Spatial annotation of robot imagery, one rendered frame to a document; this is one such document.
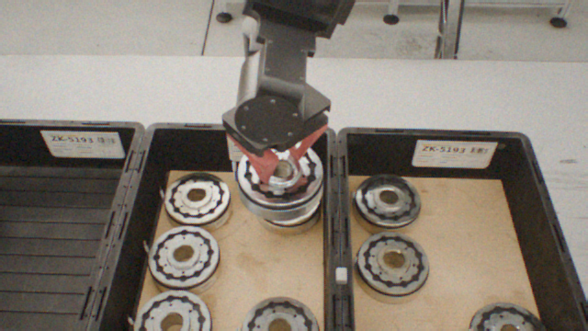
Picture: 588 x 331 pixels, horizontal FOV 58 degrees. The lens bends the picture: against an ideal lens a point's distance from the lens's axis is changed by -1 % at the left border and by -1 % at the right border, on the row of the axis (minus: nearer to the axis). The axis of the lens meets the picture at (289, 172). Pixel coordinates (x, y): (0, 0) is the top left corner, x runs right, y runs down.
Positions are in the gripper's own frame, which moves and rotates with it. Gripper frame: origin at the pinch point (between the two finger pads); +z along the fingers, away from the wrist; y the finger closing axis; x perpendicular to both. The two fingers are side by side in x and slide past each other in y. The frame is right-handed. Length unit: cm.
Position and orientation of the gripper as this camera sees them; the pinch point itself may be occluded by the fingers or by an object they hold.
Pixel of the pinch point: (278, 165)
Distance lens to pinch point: 63.0
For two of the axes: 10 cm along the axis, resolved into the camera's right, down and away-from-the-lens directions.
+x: -6.6, -5.8, 4.7
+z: 0.1, 6.3, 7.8
